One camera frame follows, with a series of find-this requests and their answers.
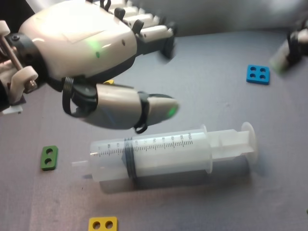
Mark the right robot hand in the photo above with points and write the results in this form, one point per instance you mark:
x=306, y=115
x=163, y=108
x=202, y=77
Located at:
x=292, y=45

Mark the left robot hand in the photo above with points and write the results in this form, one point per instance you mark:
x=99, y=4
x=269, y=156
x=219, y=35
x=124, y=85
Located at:
x=72, y=36

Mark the large clear plastic syringe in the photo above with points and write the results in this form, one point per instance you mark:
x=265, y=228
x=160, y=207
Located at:
x=168, y=156

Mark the blue square four-hole block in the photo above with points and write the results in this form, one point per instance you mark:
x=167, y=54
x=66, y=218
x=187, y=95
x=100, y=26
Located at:
x=258, y=74

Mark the yellow triangular three-hole block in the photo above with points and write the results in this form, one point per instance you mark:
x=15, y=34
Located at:
x=108, y=82

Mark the white backdrop sheet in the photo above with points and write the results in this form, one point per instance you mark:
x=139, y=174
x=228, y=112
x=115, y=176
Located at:
x=228, y=14

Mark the grey table cloth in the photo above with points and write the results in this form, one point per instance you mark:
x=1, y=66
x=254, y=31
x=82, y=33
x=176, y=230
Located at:
x=216, y=108

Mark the green two-hole block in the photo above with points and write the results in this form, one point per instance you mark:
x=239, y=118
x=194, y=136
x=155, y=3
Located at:
x=45, y=161

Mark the yellow two-hole block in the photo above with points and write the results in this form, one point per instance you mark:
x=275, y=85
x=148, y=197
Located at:
x=92, y=222

